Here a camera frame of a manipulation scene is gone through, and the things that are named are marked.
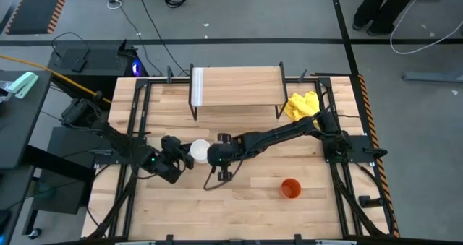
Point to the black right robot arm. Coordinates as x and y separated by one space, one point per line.
275 134

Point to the black equipment cart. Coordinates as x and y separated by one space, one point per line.
65 198

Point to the small black box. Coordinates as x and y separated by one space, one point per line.
79 65

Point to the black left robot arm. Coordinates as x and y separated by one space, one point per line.
115 140

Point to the dark upright frame bracket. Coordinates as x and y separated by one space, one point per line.
302 76
169 239
297 239
169 74

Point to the black hazard-striped floor mat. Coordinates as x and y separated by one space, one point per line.
36 6

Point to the white ceramic mug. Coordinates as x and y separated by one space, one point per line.
199 151

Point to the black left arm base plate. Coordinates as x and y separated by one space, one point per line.
105 160

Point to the mint green stapler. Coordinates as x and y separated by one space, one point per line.
23 84

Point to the grey floor base bar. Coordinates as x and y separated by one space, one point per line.
434 77

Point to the wooden shelf with black legs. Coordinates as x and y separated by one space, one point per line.
238 86

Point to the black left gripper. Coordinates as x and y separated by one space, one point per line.
168 165

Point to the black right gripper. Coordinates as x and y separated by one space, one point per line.
222 154

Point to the black side table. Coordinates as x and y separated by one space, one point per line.
21 129

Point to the black computer tower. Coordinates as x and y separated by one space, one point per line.
97 62

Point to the person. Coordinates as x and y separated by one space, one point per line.
380 6

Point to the yellow cloth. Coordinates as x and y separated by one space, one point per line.
300 106

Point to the orange cup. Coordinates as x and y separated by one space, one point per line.
290 189

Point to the orange black hazard strip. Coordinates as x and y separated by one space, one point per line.
362 89

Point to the black metal table frame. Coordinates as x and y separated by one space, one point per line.
159 81

